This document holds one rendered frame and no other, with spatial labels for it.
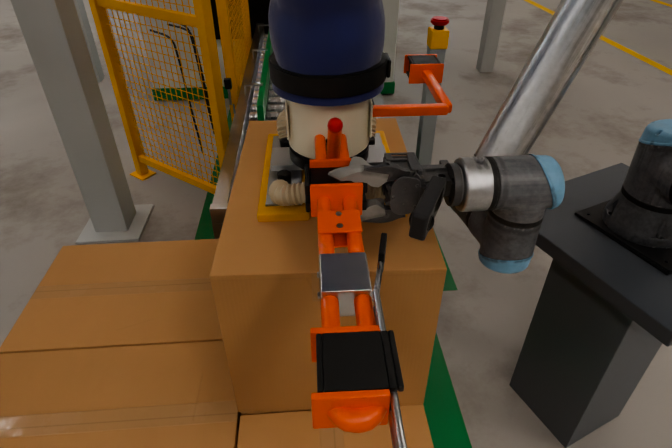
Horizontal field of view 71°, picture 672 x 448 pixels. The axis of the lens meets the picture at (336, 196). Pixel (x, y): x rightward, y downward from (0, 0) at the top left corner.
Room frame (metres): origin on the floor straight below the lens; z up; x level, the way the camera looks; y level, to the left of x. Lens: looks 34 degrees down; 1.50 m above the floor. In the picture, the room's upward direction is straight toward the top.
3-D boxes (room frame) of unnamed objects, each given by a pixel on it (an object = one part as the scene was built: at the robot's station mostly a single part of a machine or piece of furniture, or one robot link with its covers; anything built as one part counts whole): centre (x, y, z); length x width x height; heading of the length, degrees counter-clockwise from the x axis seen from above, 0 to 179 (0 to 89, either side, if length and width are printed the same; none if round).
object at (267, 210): (0.89, 0.11, 0.97); 0.34 x 0.10 x 0.05; 3
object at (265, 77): (2.76, 0.44, 0.60); 1.60 x 0.11 x 0.09; 4
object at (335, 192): (0.64, 0.00, 1.07); 0.10 x 0.08 x 0.06; 93
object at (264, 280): (0.88, 0.02, 0.74); 0.60 x 0.40 x 0.40; 2
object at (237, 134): (2.40, 0.47, 0.50); 2.31 x 0.05 x 0.19; 4
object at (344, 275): (0.43, -0.01, 1.07); 0.07 x 0.07 x 0.04; 3
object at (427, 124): (1.87, -0.40, 0.50); 0.07 x 0.07 x 1.00; 4
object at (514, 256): (0.67, -0.31, 0.96); 0.12 x 0.09 x 0.12; 13
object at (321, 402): (0.29, -0.01, 1.07); 0.08 x 0.07 x 0.05; 3
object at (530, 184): (0.66, -0.31, 1.07); 0.12 x 0.09 x 0.10; 94
